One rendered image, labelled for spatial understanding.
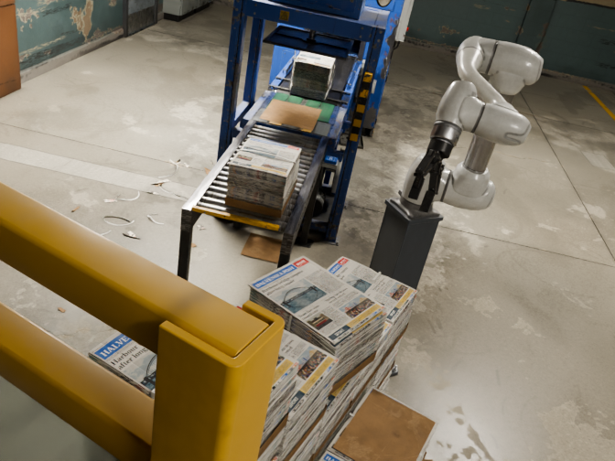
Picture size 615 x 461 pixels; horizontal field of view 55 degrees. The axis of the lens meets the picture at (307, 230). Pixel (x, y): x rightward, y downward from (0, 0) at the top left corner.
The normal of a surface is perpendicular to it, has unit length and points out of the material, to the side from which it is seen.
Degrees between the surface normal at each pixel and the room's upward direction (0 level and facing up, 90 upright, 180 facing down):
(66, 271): 90
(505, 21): 90
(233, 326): 0
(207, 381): 90
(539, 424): 0
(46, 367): 0
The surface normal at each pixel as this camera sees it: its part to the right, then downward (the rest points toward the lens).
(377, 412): 0.18, -0.84
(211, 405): -0.49, 0.37
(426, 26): -0.16, 0.48
